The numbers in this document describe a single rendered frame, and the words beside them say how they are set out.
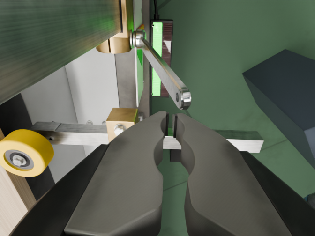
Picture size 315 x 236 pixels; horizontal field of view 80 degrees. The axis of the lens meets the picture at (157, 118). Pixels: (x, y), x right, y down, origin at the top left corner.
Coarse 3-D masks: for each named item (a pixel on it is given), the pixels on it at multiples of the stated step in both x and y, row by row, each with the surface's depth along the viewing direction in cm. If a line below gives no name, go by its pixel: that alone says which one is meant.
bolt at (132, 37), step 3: (141, 27) 33; (132, 30) 25; (132, 33) 25; (144, 33) 25; (132, 36) 26; (144, 36) 25; (132, 39) 26; (132, 42) 26; (132, 45) 26; (132, 48) 26
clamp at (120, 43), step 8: (120, 0) 22; (128, 0) 23; (120, 8) 22; (128, 8) 23; (128, 16) 23; (128, 24) 24; (120, 32) 23; (128, 32) 24; (112, 40) 24; (120, 40) 24; (128, 40) 25; (96, 48) 26; (104, 48) 25; (112, 48) 25; (120, 48) 25; (128, 48) 26
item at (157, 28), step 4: (156, 24) 38; (160, 24) 38; (156, 28) 38; (160, 28) 38; (156, 32) 39; (160, 32) 39; (156, 36) 39; (160, 36) 39; (156, 40) 40; (160, 40) 40; (156, 44) 40; (160, 44) 40; (156, 48) 40; (160, 48) 40; (160, 52) 41; (156, 76) 44; (156, 80) 44; (156, 84) 45; (156, 88) 45; (156, 92) 46
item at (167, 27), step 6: (168, 24) 38; (168, 30) 38; (168, 36) 39; (168, 42) 40; (162, 48) 40; (168, 48) 40; (162, 54) 41; (168, 54) 41; (168, 60) 42; (162, 84) 45; (162, 90) 45
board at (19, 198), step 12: (0, 132) 32; (0, 168) 33; (0, 180) 34; (12, 180) 35; (24, 180) 38; (0, 192) 36; (12, 192) 36; (24, 192) 38; (0, 204) 38; (12, 204) 38; (24, 204) 38; (0, 216) 41; (12, 216) 40; (0, 228) 43; (12, 228) 43
